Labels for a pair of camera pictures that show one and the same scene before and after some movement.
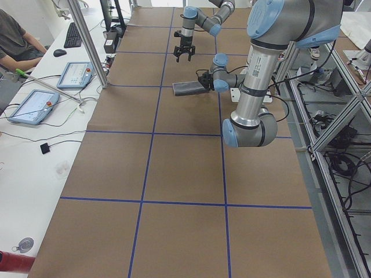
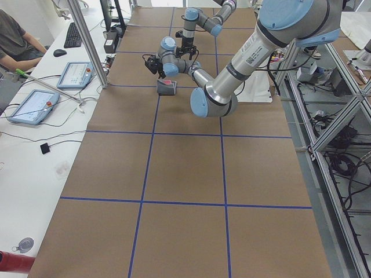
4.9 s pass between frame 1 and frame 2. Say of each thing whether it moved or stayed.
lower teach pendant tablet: stayed
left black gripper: moved
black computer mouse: stayed
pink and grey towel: moved
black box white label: stayed
